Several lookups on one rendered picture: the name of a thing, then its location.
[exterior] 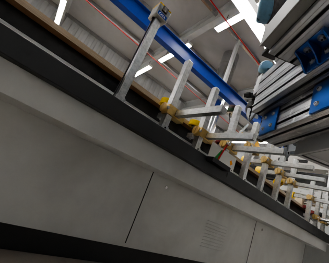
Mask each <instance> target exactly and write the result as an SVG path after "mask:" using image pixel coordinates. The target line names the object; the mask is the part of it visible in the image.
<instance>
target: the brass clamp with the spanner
mask: <svg viewBox="0 0 329 263"><path fill-rule="evenodd" d="M227 142H230V141H229V140H221V141H220V143H219V144H220V147H221V148H225V146H226V143H227ZM233 146H235V145H234V144H233V143H231V146H227V147H226V148H227V149H228V150H229V154H232V155H237V153H238V152H235V151H233V150H232V147H233Z"/></svg>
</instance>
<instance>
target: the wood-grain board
mask: <svg viewBox="0 0 329 263"><path fill-rule="evenodd" d="M5 1H7V2H8V3H10V4H11V5H13V6H14V7H15V8H17V9H18V10H20V11H21V12H22V13H24V14H25V15H27V16H28V17H29V18H31V19H32V20H34V21H35V22H36V23H38V24H39V25H41V26H42V27H44V28H45V29H47V30H48V31H49V32H51V33H52V34H54V35H55V36H56V37H58V38H59V39H61V40H62V41H63V42H65V43H66V44H68V45H69V46H71V47H72V48H73V49H75V50H76V51H77V52H79V53H80V54H82V55H83V56H85V57H86V58H88V59H89V60H90V61H92V62H93V63H95V64H96V65H98V66H99V67H100V68H102V69H103V70H105V71H106V72H107V73H109V74H110V75H112V76H113V77H114V78H116V79H117V80H119V81H121V79H122V77H123V75H124V73H123V72H121V71H120V70H119V69H117V68H116V67H115V66H113V65H112V64H111V63H109V62H108V61H107V60H105V59H104V58H103V57H101V56H100V55H99V54H97V53H96V52H95V51H93V50H92V49H91V48H89V47H88V46H87V45H85V44H84V43H82V42H81V41H79V40H78V39H77V38H76V37H74V36H73V35H72V34H70V33H69V32H67V31H66V30H65V29H63V28H62V27H61V26H59V25H58V24H57V23H55V22H54V21H53V20H51V19H50V18H49V17H47V16H46V15H45V14H43V13H42V12H40V11H39V10H38V9H36V8H35V7H34V6H32V5H31V4H30V3H28V2H27V1H26V0H5ZM130 89H132V90H133V91H134V92H136V93H137V94H139V95H140V96H141V97H143V98H144V99H146V100H147V101H148V102H150V103H151V104H153V105H154V106H155V107H157V108H158V109H160V100H159V99H158V98H157V97H155V96H154V95H153V94H151V93H150V92H149V91H147V90H146V89H145V88H143V87H142V86H141V85H139V84H138V83H137V82H135V81H133V82H132V84H131V86H130ZM181 125H182V126H184V127H185V128H187V129H188V130H190V131H191V132H192V128H191V127H190V126H189V121H188V120H186V119H184V122H183V124H181ZM232 156H234V157H235V158H236V164H238V165H239V166H241V165H242V162H243V161H242V160H240V159H239V158H238V157H236V156H235V155H232ZM248 172H249V173H251V174H252V175H253V176H255V177H256V178H259V173H258V172H257V171H256V170H254V169H253V168H251V167H250V166H249V169H248ZM265 184H266V185H267V186H269V187H270V188H272V189H273V186H274V184H273V183H272V182H270V181H269V180H268V179H265ZM279 194H280V195H282V196H283V197H286V193H285V192H284V191H282V190H281V189H279ZM291 202H292V203H293V204H294V205H296V206H297V207H299V208H300V209H301V210H303V211H304V212H305V211H306V210H305V209H303V208H302V207H303V205H302V204H300V203H299V202H297V201H296V200H294V199H293V198H291Z"/></svg>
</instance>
